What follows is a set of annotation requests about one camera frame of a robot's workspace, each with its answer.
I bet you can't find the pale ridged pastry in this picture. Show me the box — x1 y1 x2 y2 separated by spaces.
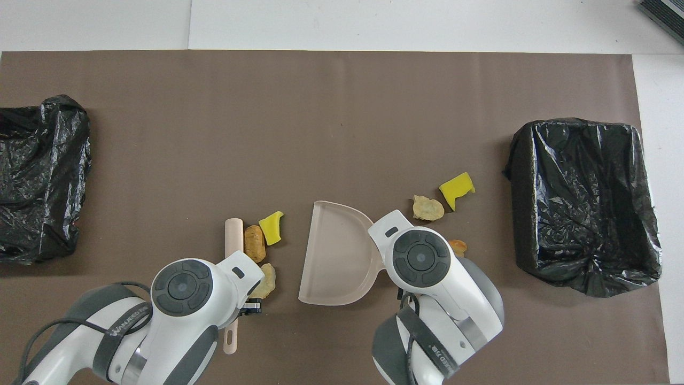
248 263 277 299

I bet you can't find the brown bread roll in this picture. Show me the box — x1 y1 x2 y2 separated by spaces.
244 225 267 263

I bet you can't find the pink hand brush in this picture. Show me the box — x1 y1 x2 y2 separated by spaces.
223 218 245 355

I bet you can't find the small yellow sponge piece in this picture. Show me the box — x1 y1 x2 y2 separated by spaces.
259 211 285 246

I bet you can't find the pink plastic dustpan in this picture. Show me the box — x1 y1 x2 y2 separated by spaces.
298 201 388 306

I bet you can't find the tan flaky pastry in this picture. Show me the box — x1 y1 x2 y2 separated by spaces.
412 195 445 222

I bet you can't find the large yellow sponge piece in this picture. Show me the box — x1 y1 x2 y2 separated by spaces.
439 172 476 212

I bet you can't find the crumpled black bag covered bin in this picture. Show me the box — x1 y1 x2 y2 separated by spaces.
0 95 92 265

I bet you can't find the open bin with black liner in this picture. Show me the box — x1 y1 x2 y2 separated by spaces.
502 118 663 298

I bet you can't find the brown paper table mat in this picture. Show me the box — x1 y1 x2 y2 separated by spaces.
0 51 670 385

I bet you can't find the dark ribbed device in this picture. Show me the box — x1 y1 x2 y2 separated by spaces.
639 0 684 46

